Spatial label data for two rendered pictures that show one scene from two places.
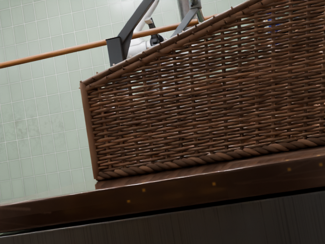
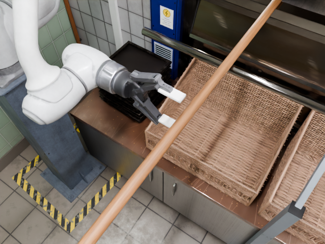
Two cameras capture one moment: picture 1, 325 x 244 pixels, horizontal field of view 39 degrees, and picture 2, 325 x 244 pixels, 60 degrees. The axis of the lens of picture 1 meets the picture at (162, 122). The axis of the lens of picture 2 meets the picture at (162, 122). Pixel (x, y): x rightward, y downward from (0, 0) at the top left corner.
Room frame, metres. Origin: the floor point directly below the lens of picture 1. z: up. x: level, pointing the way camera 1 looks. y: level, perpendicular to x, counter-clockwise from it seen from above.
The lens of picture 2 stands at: (2.04, 0.43, 1.81)
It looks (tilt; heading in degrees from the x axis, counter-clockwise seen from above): 55 degrees down; 294
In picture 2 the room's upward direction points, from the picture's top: straight up
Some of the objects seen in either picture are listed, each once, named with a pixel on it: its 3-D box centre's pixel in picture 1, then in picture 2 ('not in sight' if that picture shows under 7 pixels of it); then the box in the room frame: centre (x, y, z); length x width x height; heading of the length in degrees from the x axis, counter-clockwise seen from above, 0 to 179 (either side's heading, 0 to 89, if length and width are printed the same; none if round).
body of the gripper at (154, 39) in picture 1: (155, 40); (133, 88); (2.34, -0.04, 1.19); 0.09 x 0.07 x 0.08; 169
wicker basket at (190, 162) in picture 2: not in sight; (221, 124); (2.09, -0.36, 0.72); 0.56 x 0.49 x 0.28; 171
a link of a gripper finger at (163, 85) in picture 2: not in sight; (163, 83); (2.23, -0.02, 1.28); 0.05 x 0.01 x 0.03; 169
